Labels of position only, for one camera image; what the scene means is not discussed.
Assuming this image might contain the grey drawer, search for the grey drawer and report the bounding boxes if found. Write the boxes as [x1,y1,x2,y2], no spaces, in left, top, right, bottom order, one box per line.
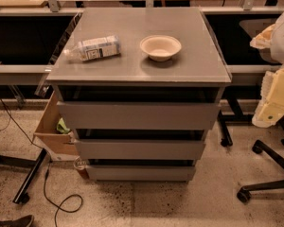
[57,102,220,130]
[86,166,196,182]
[75,139,204,160]

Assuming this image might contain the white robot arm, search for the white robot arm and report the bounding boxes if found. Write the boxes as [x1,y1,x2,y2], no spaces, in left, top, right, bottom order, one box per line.
[250,12,284,128]

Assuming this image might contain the grey drawer cabinet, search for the grey drawer cabinet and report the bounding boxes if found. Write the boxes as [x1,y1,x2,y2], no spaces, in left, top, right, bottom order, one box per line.
[47,8,231,169]

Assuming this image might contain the grey bottom drawer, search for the grey bottom drawer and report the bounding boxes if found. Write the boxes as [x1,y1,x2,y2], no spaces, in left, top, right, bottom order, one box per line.
[86,166,196,182]

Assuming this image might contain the grey top drawer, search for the grey top drawer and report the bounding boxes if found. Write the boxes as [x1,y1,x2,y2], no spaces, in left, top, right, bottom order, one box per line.
[57,102,220,130]

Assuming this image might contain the black right table leg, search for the black right table leg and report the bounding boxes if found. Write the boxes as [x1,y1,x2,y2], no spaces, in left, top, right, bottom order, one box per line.
[218,86,260,147]

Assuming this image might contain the black table leg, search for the black table leg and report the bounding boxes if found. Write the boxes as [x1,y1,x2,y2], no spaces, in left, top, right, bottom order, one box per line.
[218,86,260,147]
[0,149,47,204]

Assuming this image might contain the black office chair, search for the black office chair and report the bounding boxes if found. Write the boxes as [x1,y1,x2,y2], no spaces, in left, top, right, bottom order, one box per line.
[233,117,284,206]

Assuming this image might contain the beige paper bowl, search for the beige paper bowl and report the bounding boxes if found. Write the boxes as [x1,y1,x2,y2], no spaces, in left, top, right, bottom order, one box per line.
[140,35,182,61]

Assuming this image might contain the green cloth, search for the green cloth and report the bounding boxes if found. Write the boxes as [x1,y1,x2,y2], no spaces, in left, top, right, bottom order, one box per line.
[56,118,71,134]

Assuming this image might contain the brown cardboard box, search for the brown cardboard box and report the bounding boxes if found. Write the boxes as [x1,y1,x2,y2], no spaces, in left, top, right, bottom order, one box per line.
[34,94,78,156]

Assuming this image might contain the black left table leg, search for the black left table leg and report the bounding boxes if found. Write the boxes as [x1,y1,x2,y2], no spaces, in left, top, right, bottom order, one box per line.
[0,149,47,204]

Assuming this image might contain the dark shoe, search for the dark shoe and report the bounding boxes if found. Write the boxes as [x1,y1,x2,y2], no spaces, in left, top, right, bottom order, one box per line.
[0,215,34,227]

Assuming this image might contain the black floor cable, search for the black floor cable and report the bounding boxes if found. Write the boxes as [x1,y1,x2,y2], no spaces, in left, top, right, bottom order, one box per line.
[0,98,84,227]

